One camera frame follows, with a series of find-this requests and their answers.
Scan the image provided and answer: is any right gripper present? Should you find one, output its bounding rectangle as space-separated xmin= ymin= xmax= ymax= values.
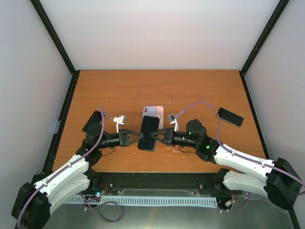
xmin=151 ymin=127 xmax=198 ymax=148

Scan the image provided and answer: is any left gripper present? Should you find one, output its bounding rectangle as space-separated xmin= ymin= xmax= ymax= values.
xmin=98 ymin=129 xmax=143 ymax=149

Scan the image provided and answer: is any black phone case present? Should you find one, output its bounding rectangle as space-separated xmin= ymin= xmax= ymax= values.
xmin=137 ymin=115 xmax=160 ymax=152

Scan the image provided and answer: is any blue-edged phone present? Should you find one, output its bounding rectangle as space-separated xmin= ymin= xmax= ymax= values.
xmin=82 ymin=111 xmax=102 ymax=132

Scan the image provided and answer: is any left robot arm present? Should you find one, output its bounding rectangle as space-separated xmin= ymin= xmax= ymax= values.
xmin=11 ymin=123 xmax=143 ymax=229

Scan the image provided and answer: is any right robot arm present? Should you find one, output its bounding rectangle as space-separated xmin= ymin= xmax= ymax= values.
xmin=151 ymin=119 xmax=304 ymax=210

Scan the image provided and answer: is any pink phone case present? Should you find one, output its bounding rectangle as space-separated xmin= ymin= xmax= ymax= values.
xmin=156 ymin=106 xmax=164 ymax=129

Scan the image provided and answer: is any purple phone case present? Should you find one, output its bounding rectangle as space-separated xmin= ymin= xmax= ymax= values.
xmin=142 ymin=106 xmax=157 ymax=116

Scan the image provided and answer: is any green-edged phone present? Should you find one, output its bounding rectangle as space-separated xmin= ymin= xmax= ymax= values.
xmin=218 ymin=108 xmax=244 ymax=127

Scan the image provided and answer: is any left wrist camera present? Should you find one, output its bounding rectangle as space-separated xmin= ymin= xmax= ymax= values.
xmin=112 ymin=115 xmax=127 ymax=133

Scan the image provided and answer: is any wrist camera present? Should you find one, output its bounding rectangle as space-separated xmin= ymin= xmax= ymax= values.
xmin=168 ymin=114 xmax=179 ymax=132
xmin=112 ymin=115 xmax=127 ymax=133

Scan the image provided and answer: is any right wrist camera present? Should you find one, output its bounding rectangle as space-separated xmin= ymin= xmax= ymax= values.
xmin=168 ymin=114 xmax=179 ymax=132

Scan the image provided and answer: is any light blue cable duct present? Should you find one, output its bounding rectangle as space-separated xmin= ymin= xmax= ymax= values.
xmin=64 ymin=195 xmax=218 ymax=207

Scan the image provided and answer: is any black aluminium frame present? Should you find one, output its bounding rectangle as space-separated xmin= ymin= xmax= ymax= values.
xmin=14 ymin=0 xmax=301 ymax=229

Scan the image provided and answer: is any metal base plate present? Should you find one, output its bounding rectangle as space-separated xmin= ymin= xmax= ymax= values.
xmin=45 ymin=190 xmax=300 ymax=229

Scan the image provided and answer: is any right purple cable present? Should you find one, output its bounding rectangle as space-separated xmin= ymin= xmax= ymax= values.
xmin=175 ymin=102 xmax=305 ymax=189

